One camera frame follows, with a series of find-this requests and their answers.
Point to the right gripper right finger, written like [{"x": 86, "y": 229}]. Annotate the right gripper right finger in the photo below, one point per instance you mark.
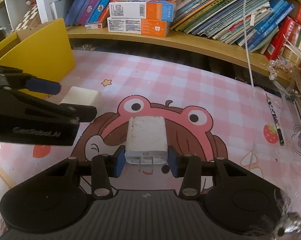
[{"x": 191, "y": 168}]

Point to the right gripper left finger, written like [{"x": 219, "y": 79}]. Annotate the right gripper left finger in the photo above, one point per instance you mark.
[{"x": 101, "y": 168}]

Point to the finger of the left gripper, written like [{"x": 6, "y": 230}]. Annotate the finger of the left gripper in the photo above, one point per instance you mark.
[
  {"x": 18, "y": 107},
  {"x": 14, "y": 78}
]

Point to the white power adapter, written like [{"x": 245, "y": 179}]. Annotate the white power adapter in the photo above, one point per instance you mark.
[{"x": 146, "y": 143}]

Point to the white eraser block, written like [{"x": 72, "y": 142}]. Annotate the white eraser block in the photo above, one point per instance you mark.
[{"x": 83, "y": 96}]

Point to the yellow cardboard box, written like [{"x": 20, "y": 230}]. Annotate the yellow cardboard box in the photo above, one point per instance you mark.
[{"x": 44, "y": 51}]

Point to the brown white chessboard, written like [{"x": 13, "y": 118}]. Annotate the brown white chessboard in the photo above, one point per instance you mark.
[{"x": 30, "y": 20}]

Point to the pink cartoon desk mat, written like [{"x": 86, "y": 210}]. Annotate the pink cartoon desk mat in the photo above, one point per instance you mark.
[{"x": 132, "y": 84}]

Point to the black patterned pen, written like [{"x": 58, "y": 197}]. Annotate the black patterned pen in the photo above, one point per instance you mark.
[{"x": 276, "y": 122}]

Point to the small red white box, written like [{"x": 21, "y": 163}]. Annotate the small red white box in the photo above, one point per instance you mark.
[{"x": 96, "y": 25}]

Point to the wooden bookshelf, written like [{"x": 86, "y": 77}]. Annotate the wooden bookshelf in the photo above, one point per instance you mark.
[{"x": 53, "y": 9}]

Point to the lower orange white box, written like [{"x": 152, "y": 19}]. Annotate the lower orange white box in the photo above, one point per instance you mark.
[{"x": 138, "y": 26}]

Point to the orange white box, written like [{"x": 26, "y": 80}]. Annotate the orange white box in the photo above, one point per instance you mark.
[
  {"x": 138, "y": 26},
  {"x": 143, "y": 9}
]

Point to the upper orange white box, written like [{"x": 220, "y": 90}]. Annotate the upper orange white box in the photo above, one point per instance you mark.
[{"x": 143, "y": 9}]

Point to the red thick dictionary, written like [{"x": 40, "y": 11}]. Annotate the red thick dictionary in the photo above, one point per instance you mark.
[{"x": 287, "y": 29}]

